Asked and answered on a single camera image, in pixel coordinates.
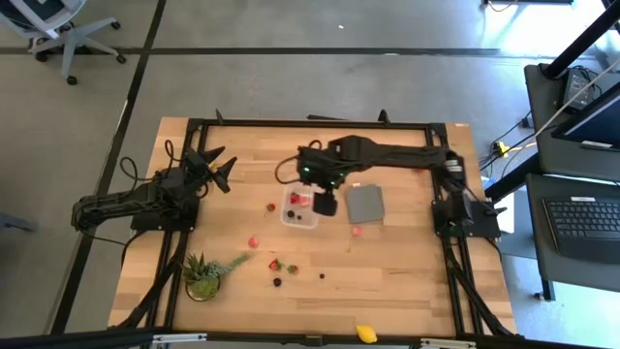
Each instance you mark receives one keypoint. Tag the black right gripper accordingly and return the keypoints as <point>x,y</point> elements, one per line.
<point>319,167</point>

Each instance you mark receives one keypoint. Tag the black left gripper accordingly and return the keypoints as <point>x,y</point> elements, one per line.
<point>198,169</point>

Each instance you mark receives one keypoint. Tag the pink-red round fruit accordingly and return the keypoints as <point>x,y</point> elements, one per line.
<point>304,201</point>
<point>357,231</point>

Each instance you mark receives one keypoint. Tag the clear plastic tupperware container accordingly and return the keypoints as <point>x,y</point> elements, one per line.
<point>306,216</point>

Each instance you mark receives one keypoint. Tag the red plastic strawberry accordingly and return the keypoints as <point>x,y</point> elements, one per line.
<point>275,264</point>
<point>294,198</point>

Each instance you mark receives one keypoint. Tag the small red fruit green stem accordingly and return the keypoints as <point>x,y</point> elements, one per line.
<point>270,207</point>

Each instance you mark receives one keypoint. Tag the orange-red plastic strawberry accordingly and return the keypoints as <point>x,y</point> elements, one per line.
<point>292,269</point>

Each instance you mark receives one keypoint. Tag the pink plastic peach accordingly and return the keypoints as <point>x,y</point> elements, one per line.
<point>253,242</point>

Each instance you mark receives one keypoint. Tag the glossy black plastic berry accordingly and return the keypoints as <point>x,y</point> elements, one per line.
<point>277,281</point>

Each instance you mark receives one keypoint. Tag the large yellow plastic lemon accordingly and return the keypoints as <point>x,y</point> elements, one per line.
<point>366,334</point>

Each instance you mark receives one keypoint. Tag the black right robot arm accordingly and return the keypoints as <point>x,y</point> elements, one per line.
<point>397,152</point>

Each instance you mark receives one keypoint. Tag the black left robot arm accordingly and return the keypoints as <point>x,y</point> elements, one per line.
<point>121,199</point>

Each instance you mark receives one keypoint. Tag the grey folded cloth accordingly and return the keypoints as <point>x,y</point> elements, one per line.
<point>364,204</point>

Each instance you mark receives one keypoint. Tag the potted green succulent plant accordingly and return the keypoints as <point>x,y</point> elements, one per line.
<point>203,280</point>

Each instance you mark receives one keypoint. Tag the white sheet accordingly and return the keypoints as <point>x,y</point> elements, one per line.
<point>507,219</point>

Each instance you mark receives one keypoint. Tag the yellow power plug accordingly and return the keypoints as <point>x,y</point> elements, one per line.
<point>502,148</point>

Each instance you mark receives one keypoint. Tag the black crossbeam with silver brackets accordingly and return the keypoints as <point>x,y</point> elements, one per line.
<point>97,339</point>

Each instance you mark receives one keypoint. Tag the dark grey desk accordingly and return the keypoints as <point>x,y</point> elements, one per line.
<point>542,121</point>
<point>537,271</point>

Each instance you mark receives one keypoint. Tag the black keyboard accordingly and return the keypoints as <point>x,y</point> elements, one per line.
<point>581,228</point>

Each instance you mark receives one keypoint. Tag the black power adapter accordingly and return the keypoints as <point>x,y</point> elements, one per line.
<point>576,89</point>

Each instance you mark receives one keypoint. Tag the dark computer monitor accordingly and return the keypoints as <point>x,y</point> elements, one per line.
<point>596,121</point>

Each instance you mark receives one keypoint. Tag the black pole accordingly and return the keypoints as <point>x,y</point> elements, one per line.
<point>581,39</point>

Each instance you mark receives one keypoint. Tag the black aluminium table frame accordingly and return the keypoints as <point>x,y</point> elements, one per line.
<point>315,123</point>

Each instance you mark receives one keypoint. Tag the white-frame office chair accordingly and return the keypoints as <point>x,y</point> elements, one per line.
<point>72,39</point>

